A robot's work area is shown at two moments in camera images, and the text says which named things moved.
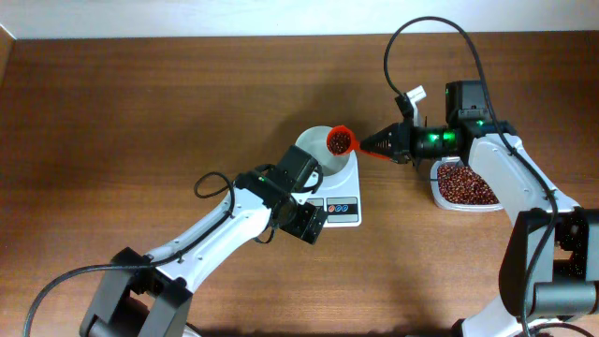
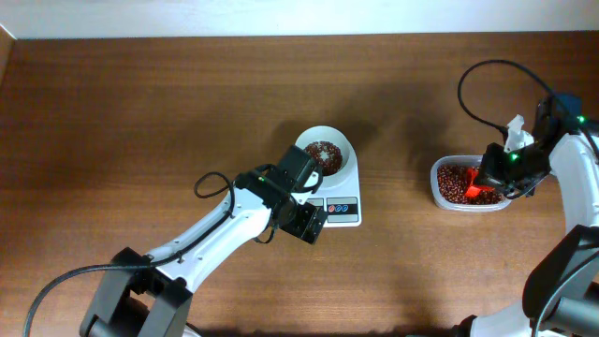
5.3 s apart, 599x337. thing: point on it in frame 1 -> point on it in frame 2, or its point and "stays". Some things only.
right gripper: [402, 143] -> [492, 173]
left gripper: [305, 226] stays
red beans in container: [460, 184] stays
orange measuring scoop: [341, 140] -> [474, 191]
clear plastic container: [456, 186] stays
